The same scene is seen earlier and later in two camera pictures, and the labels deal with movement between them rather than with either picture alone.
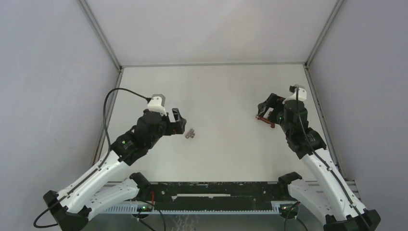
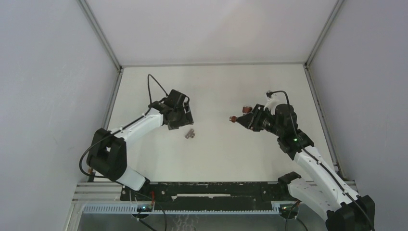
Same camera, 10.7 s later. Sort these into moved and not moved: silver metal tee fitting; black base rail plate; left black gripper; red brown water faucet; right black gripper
Moved: right black gripper; red brown water faucet; left black gripper
Not moved: black base rail plate; silver metal tee fitting
